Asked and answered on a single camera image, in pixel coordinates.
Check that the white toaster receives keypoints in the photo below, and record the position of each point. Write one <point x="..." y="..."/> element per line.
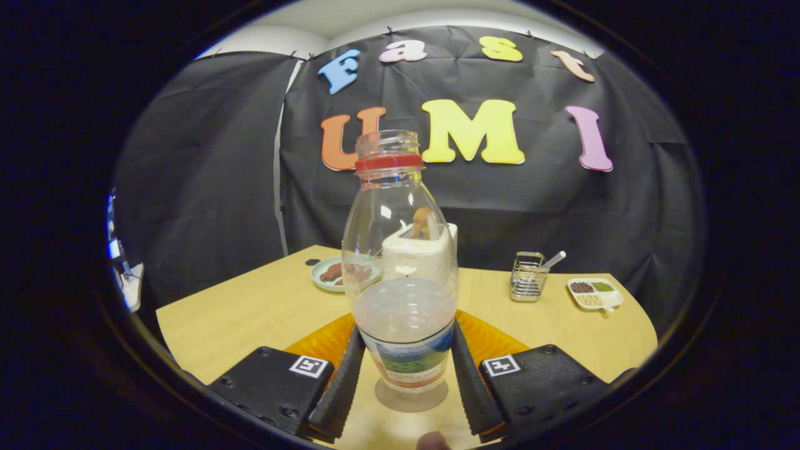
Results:
<point x="412" y="256"/>

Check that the clear plastic juice bottle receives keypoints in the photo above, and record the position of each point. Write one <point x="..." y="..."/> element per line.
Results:
<point x="400" y="312"/>

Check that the brown bread slice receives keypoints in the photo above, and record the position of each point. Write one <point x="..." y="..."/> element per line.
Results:
<point x="422" y="224"/>

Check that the white divided bean dish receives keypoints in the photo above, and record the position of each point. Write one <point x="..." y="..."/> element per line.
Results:
<point x="594" y="294"/>

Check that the pale green plate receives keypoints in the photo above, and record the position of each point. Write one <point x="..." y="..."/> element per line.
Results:
<point x="319" y="282"/>

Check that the wooden table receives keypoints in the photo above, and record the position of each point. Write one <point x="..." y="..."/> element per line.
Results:
<point x="250" y="312"/>

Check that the white equipment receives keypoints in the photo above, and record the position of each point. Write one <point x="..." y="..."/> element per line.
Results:
<point x="131" y="287"/>

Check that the red-brown sausage piece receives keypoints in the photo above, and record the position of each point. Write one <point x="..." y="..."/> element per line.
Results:
<point x="359" y="271"/>
<point x="331" y="272"/>

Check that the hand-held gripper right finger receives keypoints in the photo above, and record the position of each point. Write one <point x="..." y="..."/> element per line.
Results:
<point x="469" y="387"/>

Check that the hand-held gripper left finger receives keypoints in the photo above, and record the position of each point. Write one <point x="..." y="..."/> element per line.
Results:
<point x="344" y="387"/>

